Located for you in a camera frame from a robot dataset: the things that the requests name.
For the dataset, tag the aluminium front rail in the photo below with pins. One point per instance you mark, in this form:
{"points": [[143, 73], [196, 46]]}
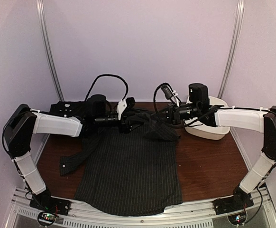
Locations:
{"points": [[194, 214]]}

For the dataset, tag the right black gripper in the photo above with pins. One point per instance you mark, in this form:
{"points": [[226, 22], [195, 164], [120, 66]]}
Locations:
{"points": [[173, 115]]}

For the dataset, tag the left circuit board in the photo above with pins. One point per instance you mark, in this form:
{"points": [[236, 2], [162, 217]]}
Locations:
{"points": [[46, 219]]}

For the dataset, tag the circuit board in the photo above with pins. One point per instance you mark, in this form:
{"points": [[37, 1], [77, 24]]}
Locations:
{"points": [[237, 219], [46, 219]]}

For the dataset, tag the black pinstriped long sleeve shirt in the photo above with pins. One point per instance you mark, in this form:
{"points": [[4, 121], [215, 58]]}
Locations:
{"points": [[132, 174]]}

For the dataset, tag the right aluminium post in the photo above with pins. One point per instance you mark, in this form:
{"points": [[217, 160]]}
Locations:
{"points": [[239, 16]]}

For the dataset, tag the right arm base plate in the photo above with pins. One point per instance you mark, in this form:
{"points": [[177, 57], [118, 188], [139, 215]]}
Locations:
{"points": [[231, 204]]}

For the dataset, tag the left aluminium post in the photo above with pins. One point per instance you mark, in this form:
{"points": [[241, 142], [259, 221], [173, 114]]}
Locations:
{"points": [[48, 50]]}

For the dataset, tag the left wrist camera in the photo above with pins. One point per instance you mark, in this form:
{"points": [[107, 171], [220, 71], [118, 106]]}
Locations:
{"points": [[123, 105]]}

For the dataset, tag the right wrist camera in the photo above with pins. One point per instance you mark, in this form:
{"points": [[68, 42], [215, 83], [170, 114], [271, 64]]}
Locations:
{"points": [[171, 94]]}

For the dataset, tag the stack of folded shirts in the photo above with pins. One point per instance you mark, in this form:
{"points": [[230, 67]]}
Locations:
{"points": [[70, 109]]}

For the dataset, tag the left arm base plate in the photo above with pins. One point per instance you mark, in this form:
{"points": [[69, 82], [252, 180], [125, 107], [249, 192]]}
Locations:
{"points": [[50, 204]]}

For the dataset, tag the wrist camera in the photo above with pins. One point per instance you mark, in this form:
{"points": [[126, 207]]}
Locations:
{"points": [[171, 94], [123, 105]]}

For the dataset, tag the right circuit board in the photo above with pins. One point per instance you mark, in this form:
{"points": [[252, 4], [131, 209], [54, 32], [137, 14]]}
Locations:
{"points": [[237, 219]]}

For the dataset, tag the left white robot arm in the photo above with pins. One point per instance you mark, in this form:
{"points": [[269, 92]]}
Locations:
{"points": [[74, 119]]}

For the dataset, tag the white plastic tub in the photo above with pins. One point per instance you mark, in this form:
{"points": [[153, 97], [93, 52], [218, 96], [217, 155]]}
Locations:
{"points": [[201, 130]]}

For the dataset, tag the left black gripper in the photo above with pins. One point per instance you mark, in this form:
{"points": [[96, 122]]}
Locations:
{"points": [[126, 127]]}

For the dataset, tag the aluminium post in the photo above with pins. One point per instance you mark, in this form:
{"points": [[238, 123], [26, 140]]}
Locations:
{"points": [[239, 16], [48, 50]]}

